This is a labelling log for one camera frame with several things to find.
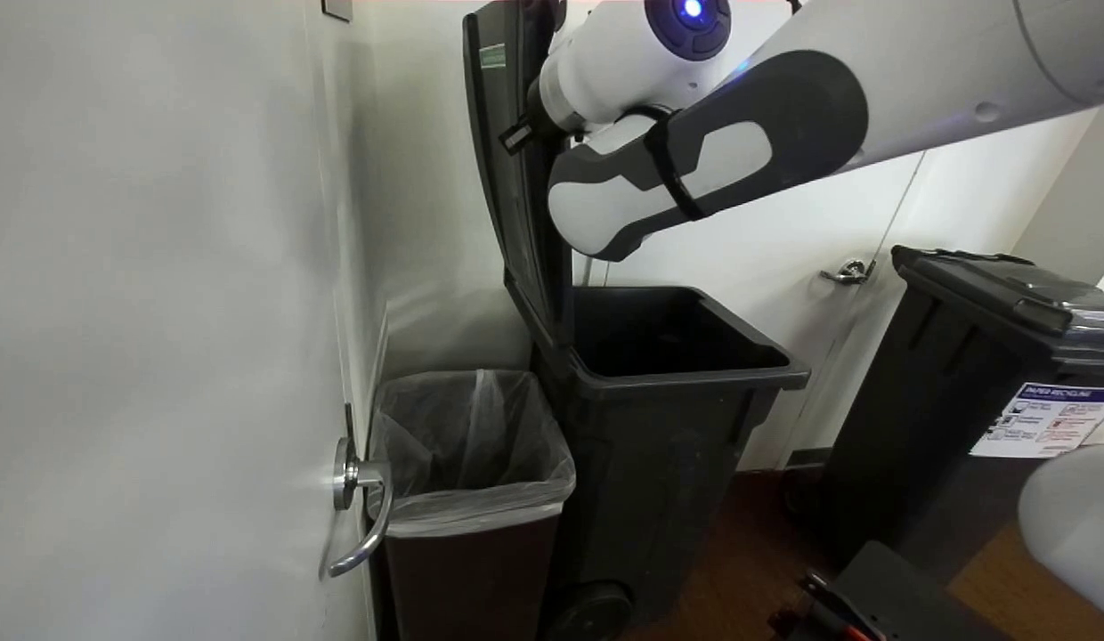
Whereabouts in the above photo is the small metal lever door handle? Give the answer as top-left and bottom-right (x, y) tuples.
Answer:
(815, 252), (885, 293)

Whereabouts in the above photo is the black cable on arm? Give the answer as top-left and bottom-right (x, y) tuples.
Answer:
(642, 106), (711, 227)

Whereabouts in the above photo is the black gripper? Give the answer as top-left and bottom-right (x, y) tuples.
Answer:
(504, 82), (571, 157)

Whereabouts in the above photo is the clear plastic bin liner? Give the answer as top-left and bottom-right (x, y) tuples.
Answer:
(371, 366), (582, 544)

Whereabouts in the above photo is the small dark waste bin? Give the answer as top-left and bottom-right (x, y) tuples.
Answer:
(371, 366), (582, 641)

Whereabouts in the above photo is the black mounting platform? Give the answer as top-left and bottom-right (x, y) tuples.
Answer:
(829, 537), (1024, 641)

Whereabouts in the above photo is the curved metal door handle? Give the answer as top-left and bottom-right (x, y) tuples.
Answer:
(318, 404), (399, 584)

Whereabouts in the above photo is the black bin body printed label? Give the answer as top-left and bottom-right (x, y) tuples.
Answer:
(818, 290), (1104, 586)

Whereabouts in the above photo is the black wheeled bin body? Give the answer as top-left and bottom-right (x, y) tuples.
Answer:
(527, 281), (812, 641)

